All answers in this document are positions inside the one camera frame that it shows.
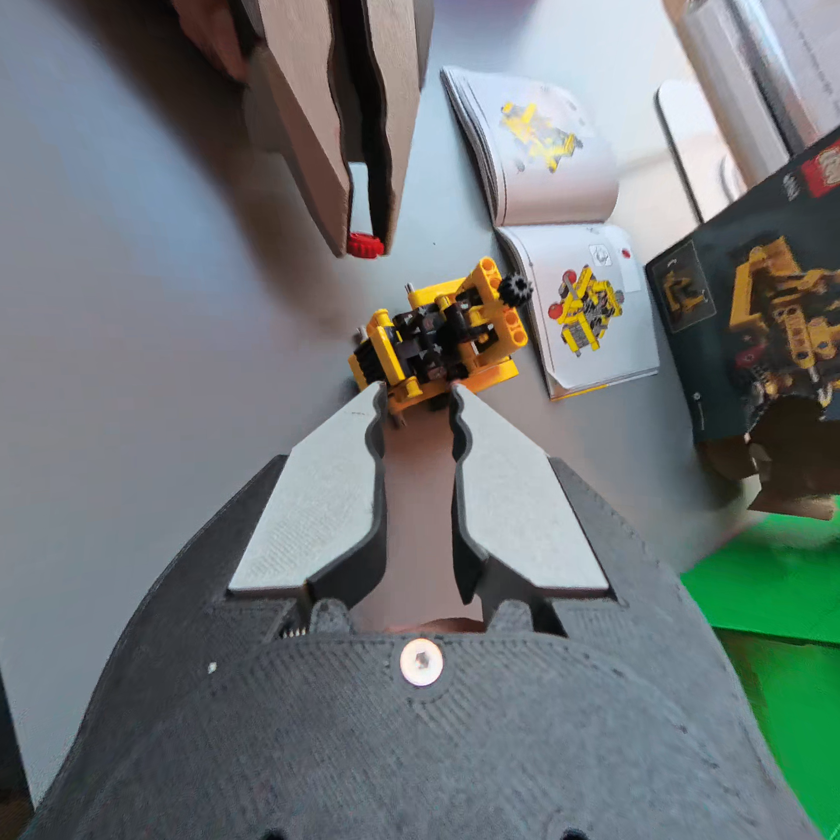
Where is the dark lego box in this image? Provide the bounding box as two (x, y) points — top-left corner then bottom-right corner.
(645, 125), (840, 519)

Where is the yellow lego bulldozer model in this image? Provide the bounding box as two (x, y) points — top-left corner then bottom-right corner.
(346, 256), (534, 427)

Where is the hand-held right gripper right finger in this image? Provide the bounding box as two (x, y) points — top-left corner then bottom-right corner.
(450, 382), (613, 606)

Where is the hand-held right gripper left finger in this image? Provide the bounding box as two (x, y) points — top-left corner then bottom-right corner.
(226, 381), (389, 610)

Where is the lego instruction booklet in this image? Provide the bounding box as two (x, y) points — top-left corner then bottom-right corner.
(441, 66), (660, 401)

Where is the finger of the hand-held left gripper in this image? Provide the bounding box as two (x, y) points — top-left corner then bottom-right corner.
(354, 0), (435, 256)
(243, 0), (355, 258)

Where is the person's left hand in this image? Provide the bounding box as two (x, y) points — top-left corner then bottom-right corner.
(174, 0), (253, 83)

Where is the task instruction sign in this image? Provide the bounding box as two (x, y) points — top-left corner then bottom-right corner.
(653, 0), (840, 224)

